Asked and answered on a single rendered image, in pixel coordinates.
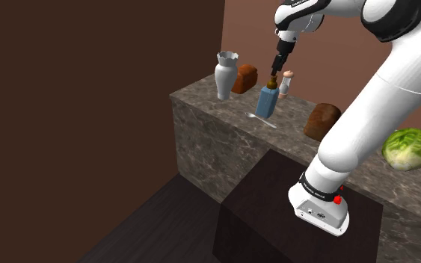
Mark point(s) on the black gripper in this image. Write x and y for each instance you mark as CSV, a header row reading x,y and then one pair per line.
x,y
282,54

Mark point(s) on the blue bottle with brown cap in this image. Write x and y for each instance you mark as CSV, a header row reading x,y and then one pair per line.
x,y
267,102

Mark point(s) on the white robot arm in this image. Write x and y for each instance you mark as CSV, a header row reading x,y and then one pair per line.
x,y
374,109

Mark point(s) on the reddish brown bread loaf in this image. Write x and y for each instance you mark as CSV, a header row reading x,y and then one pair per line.
x,y
246,78

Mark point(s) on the white fluted vase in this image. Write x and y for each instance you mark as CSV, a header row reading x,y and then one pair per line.
x,y
225,78

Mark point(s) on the silver spoon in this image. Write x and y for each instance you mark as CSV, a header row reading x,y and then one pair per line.
x,y
263,120

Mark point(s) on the dark brown bread loaf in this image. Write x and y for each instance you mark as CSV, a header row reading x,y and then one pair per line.
x,y
319,122

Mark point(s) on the marble counter block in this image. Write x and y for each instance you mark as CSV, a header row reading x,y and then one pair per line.
x,y
210,145

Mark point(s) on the green cabbage head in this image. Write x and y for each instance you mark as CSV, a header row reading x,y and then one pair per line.
x,y
410,148

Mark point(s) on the dark robot stand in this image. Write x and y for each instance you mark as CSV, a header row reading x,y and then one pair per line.
x,y
268,215

